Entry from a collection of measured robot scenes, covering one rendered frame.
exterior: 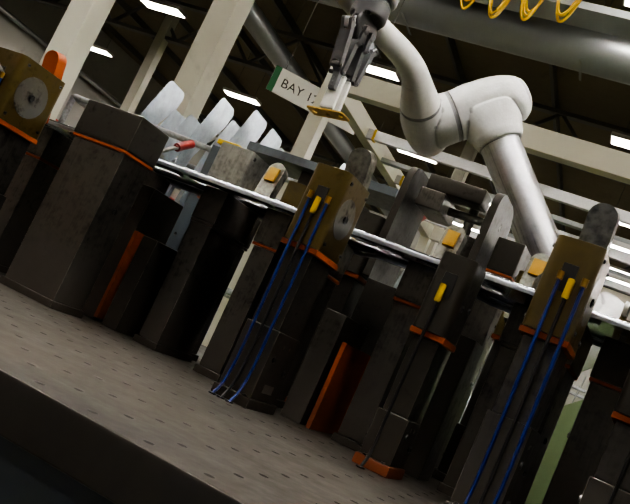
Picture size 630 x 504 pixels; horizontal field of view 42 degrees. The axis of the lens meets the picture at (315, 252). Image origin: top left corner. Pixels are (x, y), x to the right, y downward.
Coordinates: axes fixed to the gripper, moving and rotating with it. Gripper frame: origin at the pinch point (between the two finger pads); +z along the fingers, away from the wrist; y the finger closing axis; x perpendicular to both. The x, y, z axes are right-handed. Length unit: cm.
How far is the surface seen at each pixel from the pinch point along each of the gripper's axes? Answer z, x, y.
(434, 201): 14.5, 25.2, -4.9
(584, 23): -402, -190, -654
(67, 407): 60, 46, 82
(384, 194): 12.6, 9.7, -15.2
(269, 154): 11.0, -18.2, -12.1
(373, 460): 58, 46, 29
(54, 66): 17, -37, 32
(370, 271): 30.3, 19.4, -3.0
